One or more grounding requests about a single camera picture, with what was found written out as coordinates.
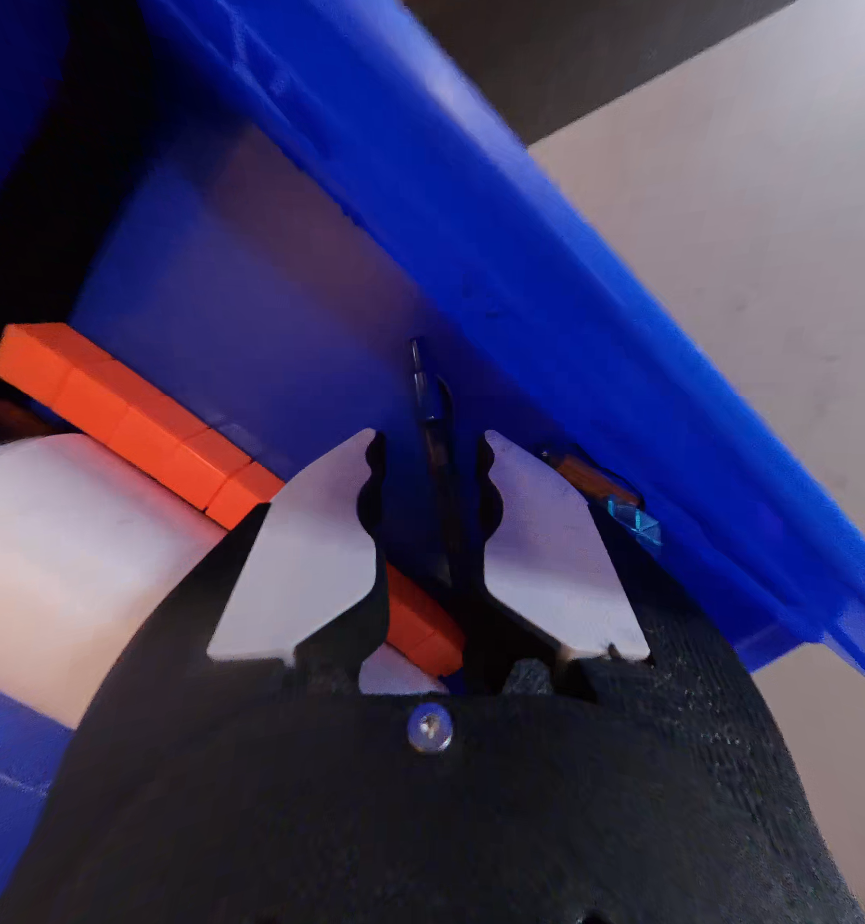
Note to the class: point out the orange stick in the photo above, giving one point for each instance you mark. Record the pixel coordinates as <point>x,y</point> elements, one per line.
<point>151,426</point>

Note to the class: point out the brown wooden stick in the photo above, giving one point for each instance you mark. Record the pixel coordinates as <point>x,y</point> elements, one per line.
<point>591,480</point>

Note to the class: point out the dark pen with clip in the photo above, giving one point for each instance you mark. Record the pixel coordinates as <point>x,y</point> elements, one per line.
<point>439,469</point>

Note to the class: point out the white cylindrical roll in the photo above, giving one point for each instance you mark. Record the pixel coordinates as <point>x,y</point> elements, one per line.
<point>64,548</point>

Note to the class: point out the clear acrylic cube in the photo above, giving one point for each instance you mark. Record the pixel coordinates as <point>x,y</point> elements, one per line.
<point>634,523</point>

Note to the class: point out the blue plastic bin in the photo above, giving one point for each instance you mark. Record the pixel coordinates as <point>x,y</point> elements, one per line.
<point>475,252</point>

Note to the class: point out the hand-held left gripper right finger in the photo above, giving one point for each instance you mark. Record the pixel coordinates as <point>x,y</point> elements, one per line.
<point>555,570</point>

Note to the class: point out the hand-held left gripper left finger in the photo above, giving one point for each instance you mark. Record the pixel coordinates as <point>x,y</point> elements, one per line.
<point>302,563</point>

